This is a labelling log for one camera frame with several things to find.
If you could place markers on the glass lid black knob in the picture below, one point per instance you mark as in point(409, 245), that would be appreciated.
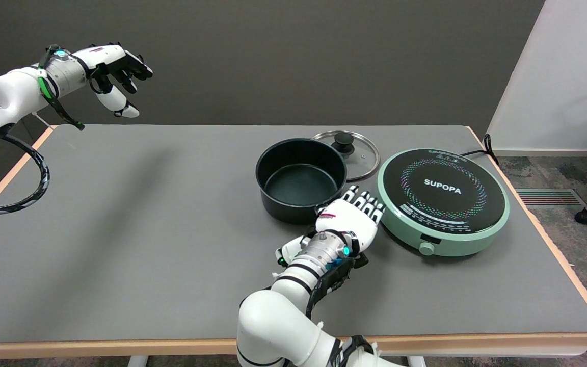
point(362, 153)

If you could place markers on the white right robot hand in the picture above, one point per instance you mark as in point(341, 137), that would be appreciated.
point(349, 221)

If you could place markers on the green round induction cooker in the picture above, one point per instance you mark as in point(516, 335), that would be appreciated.
point(441, 199)

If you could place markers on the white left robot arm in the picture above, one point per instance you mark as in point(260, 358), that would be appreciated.
point(13, 94)

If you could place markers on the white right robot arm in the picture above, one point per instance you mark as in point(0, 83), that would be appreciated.
point(278, 326)

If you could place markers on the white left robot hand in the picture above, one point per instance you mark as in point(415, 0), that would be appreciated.
point(105, 55)

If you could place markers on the striped floor vent grille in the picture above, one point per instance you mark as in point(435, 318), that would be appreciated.
point(548, 197)

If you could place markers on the white table leg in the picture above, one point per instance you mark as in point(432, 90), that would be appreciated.
point(138, 361)
point(417, 361)

